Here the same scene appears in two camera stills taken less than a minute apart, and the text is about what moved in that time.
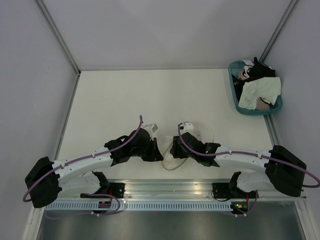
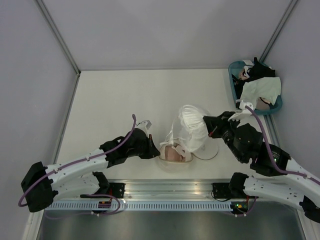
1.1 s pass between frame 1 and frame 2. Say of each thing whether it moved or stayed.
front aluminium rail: stayed
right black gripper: moved
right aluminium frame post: stayed
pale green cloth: stayed
